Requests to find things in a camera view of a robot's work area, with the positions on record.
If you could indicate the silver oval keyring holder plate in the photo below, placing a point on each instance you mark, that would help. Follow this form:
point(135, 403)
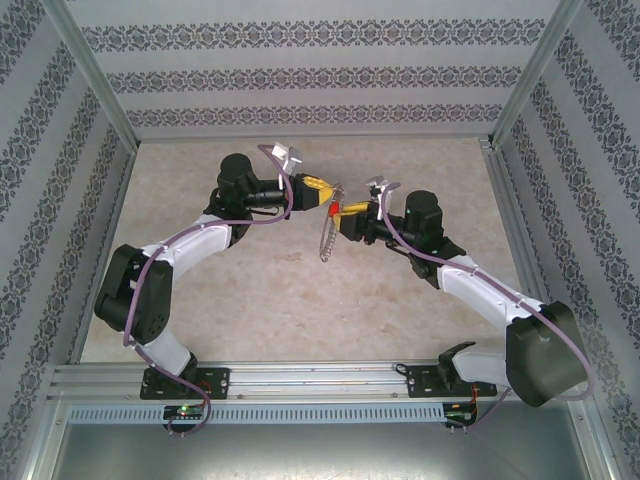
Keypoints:
point(329, 240)

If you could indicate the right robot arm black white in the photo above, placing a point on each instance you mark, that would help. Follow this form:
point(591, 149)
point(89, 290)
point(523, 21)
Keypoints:
point(480, 290)

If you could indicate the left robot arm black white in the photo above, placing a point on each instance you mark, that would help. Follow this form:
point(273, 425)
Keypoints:
point(200, 240)

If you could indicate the right controller board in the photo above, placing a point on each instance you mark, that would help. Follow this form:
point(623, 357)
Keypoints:
point(461, 413)

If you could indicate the grey sheet metal panel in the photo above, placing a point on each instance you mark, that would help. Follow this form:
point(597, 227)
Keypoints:
point(320, 455)

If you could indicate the left controller board green light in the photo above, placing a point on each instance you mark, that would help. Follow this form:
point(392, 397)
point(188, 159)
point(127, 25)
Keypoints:
point(185, 412)

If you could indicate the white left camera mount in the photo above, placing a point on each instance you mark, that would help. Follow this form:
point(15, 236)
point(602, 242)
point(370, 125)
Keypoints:
point(281, 179)

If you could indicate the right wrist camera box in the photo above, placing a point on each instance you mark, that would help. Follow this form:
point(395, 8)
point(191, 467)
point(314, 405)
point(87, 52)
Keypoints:
point(376, 182)

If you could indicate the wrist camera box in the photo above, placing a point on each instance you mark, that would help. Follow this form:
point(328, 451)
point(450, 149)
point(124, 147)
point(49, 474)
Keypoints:
point(287, 154)
point(376, 182)

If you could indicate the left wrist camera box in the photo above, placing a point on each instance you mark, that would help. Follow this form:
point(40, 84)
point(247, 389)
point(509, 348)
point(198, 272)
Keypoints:
point(287, 154)

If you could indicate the right aluminium side rail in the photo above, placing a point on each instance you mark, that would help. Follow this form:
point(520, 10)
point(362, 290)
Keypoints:
point(507, 200)

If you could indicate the aluminium side rail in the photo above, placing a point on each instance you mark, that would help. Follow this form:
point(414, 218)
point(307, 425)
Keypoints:
point(507, 200)
point(125, 175)

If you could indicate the left aluminium side rail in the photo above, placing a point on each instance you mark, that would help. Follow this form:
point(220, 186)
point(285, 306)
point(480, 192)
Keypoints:
point(125, 175)

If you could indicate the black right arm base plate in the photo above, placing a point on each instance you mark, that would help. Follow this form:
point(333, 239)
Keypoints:
point(420, 382)

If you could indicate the left aluminium frame post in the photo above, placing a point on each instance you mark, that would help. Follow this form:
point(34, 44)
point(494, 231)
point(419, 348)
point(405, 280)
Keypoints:
point(95, 80)

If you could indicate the aluminium frame post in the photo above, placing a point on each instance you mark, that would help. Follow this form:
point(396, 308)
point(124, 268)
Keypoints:
point(95, 80)
point(535, 75)

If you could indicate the right aluminium frame post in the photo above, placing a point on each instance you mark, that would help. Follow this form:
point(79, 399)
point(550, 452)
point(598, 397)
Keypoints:
point(535, 75)

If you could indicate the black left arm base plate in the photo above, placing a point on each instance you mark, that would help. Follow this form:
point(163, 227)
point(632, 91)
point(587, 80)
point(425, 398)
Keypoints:
point(217, 382)

